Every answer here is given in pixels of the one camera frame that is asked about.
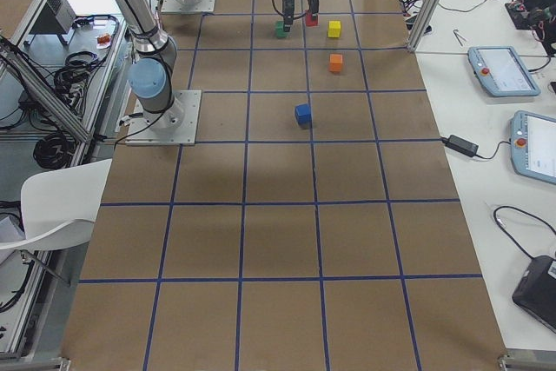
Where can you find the black power adapter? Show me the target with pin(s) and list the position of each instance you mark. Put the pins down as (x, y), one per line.
(460, 145)

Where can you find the white chair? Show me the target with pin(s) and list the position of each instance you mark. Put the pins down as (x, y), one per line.
(58, 209)

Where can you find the red wooden block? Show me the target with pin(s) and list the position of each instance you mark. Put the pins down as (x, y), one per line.
(316, 20)

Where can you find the green wooden block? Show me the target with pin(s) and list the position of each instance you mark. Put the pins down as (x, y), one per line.
(280, 33)

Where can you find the orange wooden block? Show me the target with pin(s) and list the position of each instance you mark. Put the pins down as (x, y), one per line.
(335, 63)

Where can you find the teach pendant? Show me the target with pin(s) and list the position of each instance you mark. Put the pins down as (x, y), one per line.
(533, 145)
(501, 72)

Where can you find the yellow wooden block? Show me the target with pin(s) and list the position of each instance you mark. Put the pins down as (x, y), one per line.
(334, 29)

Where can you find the grey control box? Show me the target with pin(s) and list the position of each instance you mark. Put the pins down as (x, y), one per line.
(56, 18)

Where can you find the lower teach pendant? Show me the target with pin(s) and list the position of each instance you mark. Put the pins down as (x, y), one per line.
(533, 145)

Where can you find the upper teach pendant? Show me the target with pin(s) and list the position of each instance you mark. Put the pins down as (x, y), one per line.
(501, 72)

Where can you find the blue wooden block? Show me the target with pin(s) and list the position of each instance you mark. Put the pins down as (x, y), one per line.
(303, 114)

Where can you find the black laptop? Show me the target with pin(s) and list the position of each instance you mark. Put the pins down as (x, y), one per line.
(535, 292)

